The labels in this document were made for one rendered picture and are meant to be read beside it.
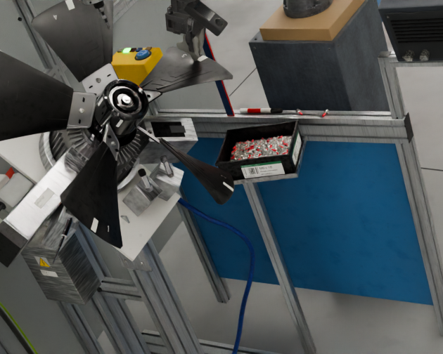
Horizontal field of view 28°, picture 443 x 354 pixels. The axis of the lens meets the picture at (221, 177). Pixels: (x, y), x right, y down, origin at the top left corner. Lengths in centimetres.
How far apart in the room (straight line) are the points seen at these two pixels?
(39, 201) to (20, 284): 92
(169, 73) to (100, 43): 21
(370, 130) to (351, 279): 66
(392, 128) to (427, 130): 145
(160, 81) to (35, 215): 50
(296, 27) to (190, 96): 118
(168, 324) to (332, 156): 69
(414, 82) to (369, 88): 146
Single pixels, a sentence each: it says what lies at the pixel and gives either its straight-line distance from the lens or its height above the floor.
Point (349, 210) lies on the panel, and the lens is 274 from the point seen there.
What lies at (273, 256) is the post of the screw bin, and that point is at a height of 46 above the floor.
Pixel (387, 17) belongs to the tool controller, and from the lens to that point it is 221.
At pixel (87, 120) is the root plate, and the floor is 120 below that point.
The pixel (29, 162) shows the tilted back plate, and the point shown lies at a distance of 233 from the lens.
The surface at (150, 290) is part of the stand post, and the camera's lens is 254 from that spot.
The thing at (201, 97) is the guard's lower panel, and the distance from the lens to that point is 382.
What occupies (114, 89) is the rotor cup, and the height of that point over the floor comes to 125.
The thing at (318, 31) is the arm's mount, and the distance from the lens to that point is 261.
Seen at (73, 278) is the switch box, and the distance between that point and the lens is 255.
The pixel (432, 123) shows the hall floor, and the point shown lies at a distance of 394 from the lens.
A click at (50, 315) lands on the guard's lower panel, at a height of 31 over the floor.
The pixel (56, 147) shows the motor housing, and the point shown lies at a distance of 232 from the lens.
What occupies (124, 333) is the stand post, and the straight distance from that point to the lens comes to 285.
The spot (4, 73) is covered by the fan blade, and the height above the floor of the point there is 140.
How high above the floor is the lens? 219
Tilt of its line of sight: 33 degrees down
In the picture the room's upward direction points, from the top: 21 degrees counter-clockwise
